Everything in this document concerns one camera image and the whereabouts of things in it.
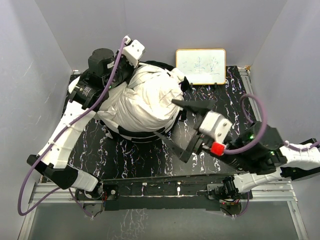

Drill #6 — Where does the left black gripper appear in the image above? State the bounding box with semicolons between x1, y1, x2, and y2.
104;50;139;90

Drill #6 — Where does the white pillow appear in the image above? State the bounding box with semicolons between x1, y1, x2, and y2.
96;63;187;133

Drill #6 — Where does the black white checkered pillowcase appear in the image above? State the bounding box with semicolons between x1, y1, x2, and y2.
93;59;192;145

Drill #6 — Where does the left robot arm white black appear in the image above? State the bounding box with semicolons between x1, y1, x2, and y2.
26;44;145;200

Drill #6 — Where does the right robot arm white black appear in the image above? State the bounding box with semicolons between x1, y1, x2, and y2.
154;99;320;200

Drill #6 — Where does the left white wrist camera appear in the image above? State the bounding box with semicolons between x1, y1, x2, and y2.
122;38;145;68

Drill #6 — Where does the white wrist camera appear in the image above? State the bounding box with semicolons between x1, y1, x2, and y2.
198;111;233;144
122;38;145;68

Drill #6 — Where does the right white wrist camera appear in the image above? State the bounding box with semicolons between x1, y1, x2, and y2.
198;111;233;144

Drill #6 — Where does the small whiteboard with wooden frame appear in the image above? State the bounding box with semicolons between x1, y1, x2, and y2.
175;48;227;85

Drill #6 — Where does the aluminium frame rail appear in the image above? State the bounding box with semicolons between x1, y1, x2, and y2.
18;67;310;240

